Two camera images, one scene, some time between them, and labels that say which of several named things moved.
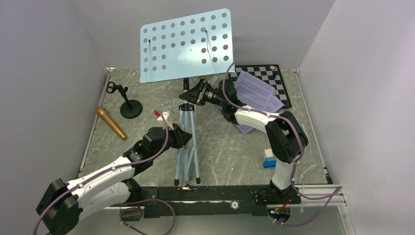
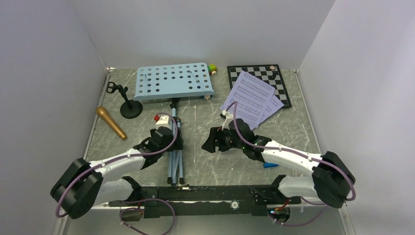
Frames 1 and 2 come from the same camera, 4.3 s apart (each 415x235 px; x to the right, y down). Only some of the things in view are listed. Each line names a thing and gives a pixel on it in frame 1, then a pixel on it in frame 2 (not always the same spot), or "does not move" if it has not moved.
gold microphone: (102, 112) does not move
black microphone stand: (131, 109) does not move
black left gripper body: (174, 140) does not move
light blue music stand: (181, 48) to (173, 82)
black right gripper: (196, 95) to (216, 133)
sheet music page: (274, 105) does not move
